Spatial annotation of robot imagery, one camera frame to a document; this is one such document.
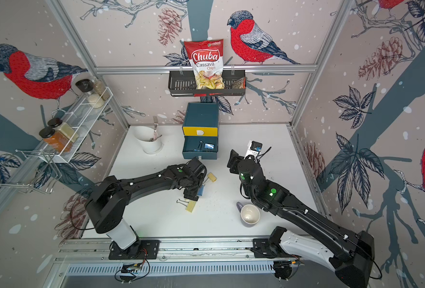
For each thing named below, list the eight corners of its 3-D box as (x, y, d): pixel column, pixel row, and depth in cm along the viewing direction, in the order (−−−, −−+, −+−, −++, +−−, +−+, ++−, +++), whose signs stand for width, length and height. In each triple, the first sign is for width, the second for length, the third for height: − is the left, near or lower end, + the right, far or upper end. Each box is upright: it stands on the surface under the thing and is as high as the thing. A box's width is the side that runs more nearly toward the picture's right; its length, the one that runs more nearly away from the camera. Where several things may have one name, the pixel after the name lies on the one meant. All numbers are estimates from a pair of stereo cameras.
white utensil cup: (137, 154, 107) (129, 140, 97) (142, 140, 114) (135, 126, 104) (159, 154, 107) (153, 140, 97) (163, 140, 114) (158, 125, 104)
